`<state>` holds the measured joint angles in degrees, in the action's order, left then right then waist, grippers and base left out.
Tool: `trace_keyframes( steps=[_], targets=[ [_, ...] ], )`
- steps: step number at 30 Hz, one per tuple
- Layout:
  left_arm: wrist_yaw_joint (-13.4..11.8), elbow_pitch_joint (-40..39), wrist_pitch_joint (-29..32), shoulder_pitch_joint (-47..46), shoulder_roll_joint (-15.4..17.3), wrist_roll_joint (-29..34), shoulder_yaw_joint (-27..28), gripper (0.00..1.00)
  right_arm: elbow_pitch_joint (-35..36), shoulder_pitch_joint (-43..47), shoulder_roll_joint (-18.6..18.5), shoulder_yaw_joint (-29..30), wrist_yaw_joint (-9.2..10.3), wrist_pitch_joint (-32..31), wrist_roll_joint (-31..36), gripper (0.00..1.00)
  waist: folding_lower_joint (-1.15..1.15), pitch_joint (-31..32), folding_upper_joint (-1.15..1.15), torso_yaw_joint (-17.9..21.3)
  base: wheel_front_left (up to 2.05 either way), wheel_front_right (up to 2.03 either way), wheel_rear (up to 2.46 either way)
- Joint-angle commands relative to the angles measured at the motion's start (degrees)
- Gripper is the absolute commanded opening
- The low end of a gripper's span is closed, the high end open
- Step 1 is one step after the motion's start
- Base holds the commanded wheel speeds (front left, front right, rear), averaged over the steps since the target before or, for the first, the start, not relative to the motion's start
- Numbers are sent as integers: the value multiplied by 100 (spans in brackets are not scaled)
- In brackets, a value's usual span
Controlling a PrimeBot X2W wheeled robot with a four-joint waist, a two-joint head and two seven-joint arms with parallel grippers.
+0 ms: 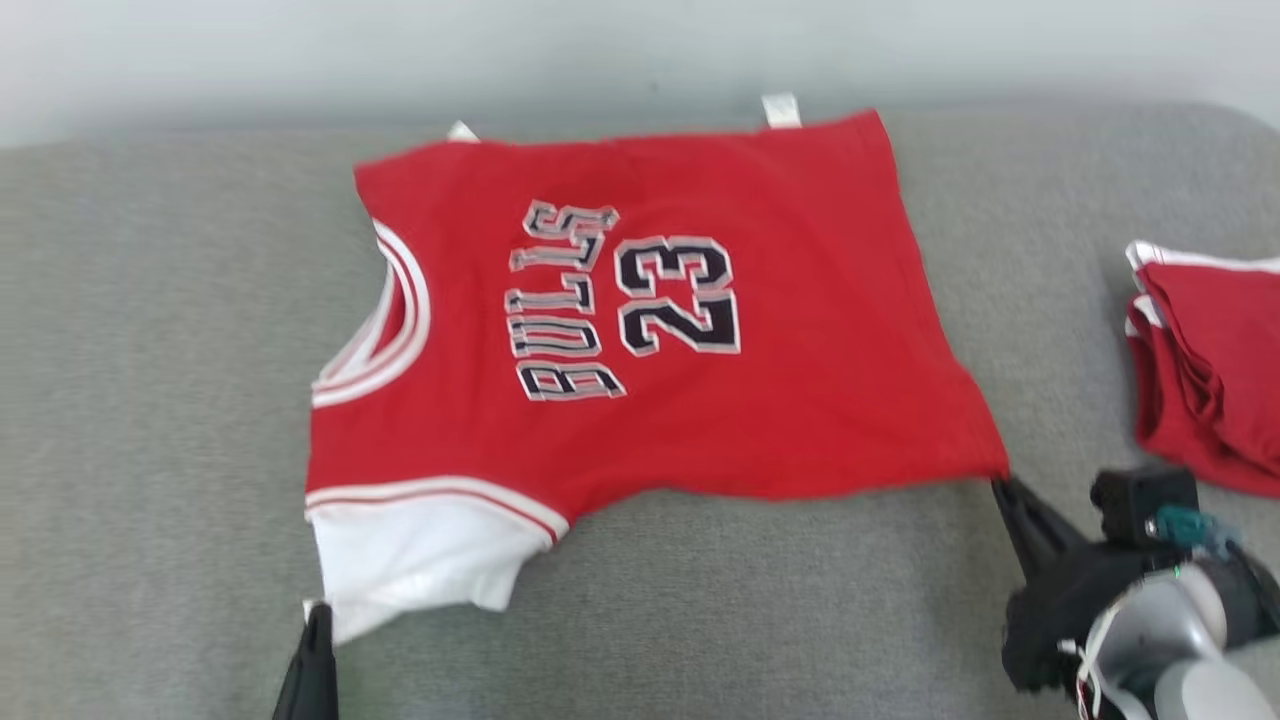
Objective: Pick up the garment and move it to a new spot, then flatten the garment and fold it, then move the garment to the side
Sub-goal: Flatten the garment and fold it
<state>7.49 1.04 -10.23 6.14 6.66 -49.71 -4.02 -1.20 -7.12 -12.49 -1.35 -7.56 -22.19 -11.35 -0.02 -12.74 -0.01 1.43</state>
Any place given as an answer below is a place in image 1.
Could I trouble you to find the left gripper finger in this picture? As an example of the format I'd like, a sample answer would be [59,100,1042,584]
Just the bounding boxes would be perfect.
[272,603,315,720]
[312,603,340,720]

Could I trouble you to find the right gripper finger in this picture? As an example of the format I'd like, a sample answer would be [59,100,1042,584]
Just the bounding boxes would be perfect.
[1007,475,1087,562]
[990,477,1052,580]

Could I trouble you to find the thin red white wire bundle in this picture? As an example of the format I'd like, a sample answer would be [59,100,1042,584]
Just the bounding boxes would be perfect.
[1058,598,1133,720]

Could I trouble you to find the red shorts with white waistband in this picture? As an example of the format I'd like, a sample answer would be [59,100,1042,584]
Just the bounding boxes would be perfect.
[1124,240,1280,500]

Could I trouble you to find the red Bulls 23 jersey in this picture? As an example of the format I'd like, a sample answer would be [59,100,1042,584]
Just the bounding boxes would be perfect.
[303,93,1012,647]

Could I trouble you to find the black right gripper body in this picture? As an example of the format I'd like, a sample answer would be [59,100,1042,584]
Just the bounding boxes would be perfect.
[1002,544,1177,694]

